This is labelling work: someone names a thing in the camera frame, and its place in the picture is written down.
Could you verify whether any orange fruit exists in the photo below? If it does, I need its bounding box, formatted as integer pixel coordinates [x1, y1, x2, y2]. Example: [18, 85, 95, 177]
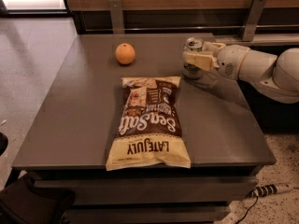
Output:
[115, 43, 135, 64]

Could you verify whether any dark chair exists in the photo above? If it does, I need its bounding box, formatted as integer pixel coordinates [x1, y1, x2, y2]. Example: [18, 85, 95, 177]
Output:
[0, 174, 75, 224]

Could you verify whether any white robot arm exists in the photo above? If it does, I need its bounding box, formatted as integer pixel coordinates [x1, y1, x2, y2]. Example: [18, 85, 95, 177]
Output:
[182, 37, 299, 104]

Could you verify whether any left metal bracket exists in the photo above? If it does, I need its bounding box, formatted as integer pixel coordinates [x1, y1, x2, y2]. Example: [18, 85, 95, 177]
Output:
[108, 0, 125, 34]

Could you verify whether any black cable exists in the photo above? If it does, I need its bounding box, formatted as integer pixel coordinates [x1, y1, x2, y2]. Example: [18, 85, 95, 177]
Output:
[235, 195, 260, 224]

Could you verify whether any Late July chips bag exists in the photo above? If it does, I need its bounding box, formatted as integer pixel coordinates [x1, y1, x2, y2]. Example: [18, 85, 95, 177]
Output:
[106, 77, 191, 171]

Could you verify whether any metal bracket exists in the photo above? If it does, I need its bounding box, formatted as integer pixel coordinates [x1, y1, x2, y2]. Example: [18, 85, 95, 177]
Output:
[108, 0, 125, 34]
[240, 0, 267, 42]

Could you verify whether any grey drawer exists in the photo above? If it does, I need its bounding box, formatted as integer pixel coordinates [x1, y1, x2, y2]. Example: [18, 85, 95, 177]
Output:
[35, 176, 257, 205]
[64, 205, 230, 224]

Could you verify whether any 7up soda can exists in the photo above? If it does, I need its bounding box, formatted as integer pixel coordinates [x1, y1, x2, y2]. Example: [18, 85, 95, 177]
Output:
[182, 37, 203, 79]

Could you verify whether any right metal bracket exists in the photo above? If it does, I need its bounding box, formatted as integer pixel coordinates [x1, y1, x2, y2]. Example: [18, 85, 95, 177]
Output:
[240, 0, 267, 42]

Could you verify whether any white power strip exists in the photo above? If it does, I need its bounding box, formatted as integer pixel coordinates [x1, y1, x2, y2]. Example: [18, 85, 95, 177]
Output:
[247, 183, 294, 198]

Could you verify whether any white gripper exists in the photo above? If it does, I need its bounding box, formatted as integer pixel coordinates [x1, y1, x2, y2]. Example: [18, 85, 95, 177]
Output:
[183, 41, 250, 80]

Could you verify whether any lower grey drawer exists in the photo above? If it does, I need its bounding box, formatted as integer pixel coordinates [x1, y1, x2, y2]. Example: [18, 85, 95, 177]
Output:
[64, 205, 230, 224]

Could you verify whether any upper grey drawer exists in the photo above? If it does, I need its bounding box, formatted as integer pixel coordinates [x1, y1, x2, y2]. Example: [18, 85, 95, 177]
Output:
[35, 176, 257, 205]

